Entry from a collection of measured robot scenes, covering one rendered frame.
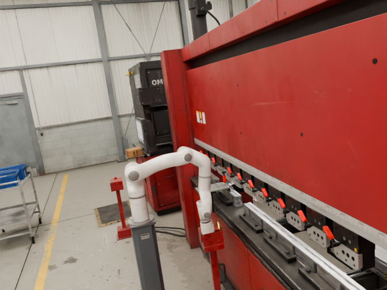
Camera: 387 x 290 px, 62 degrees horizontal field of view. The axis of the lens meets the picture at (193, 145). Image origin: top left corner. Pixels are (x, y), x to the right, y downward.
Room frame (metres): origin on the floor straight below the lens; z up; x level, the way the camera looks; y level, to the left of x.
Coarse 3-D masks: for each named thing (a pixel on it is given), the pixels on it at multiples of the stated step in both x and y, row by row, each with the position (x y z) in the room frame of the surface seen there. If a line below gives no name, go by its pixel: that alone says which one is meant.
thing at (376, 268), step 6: (378, 246) 1.52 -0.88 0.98; (378, 252) 1.47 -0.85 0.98; (384, 252) 1.47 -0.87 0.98; (378, 258) 1.43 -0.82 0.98; (384, 258) 1.41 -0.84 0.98; (378, 264) 1.42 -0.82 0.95; (384, 264) 1.39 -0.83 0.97; (372, 270) 1.47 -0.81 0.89; (378, 270) 1.44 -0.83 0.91; (384, 270) 1.39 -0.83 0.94; (384, 276) 1.39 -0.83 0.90
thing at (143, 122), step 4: (140, 120) 3.68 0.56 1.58; (144, 120) 3.60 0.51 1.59; (148, 120) 3.70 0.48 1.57; (144, 124) 3.60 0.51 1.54; (148, 124) 3.65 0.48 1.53; (136, 128) 4.01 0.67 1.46; (144, 128) 3.60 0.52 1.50; (148, 128) 3.64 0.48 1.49; (144, 132) 3.60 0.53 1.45; (148, 132) 3.64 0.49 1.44; (152, 132) 3.66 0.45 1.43; (144, 136) 3.60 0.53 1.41; (148, 136) 3.61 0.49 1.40; (152, 136) 3.65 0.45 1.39; (140, 140) 3.91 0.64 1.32; (144, 140) 3.63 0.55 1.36; (148, 140) 3.61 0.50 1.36; (152, 140) 3.65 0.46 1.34; (140, 144) 3.92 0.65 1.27; (144, 144) 3.66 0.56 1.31; (148, 144) 3.60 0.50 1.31; (152, 144) 3.65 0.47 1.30; (144, 148) 3.70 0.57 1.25; (148, 148) 3.60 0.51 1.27
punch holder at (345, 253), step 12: (336, 228) 1.30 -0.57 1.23; (336, 240) 1.30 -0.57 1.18; (348, 240) 1.23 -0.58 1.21; (360, 240) 1.18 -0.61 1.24; (336, 252) 1.30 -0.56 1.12; (348, 252) 1.22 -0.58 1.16; (360, 252) 1.18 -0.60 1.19; (372, 252) 1.19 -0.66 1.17; (348, 264) 1.23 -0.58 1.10; (360, 264) 1.18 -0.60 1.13; (372, 264) 1.19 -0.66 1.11
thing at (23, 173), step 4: (24, 164) 5.06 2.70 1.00; (0, 168) 4.96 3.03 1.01; (4, 168) 4.97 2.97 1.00; (8, 168) 4.99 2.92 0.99; (12, 168) 5.01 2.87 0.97; (16, 168) 5.02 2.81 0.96; (20, 168) 4.96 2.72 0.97; (24, 168) 4.95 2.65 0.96; (0, 172) 4.65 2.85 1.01; (20, 172) 4.73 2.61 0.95; (24, 172) 4.89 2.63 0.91; (20, 176) 4.73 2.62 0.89; (24, 176) 4.82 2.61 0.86
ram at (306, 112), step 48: (288, 48) 1.58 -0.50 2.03; (336, 48) 1.25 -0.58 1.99; (384, 48) 1.04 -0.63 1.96; (192, 96) 3.44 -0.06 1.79; (240, 96) 2.19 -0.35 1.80; (288, 96) 1.61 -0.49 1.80; (336, 96) 1.26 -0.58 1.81; (384, 96) 1.04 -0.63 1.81; (240, 144) 2.28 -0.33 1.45; (288, 144) 1.64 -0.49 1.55; (336, 144) 1.28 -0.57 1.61; (384, 144) 1.05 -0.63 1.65; (288, 192) 1.68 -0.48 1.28; (336, 192) 1.29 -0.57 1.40; (384, 192) 1.05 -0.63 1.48
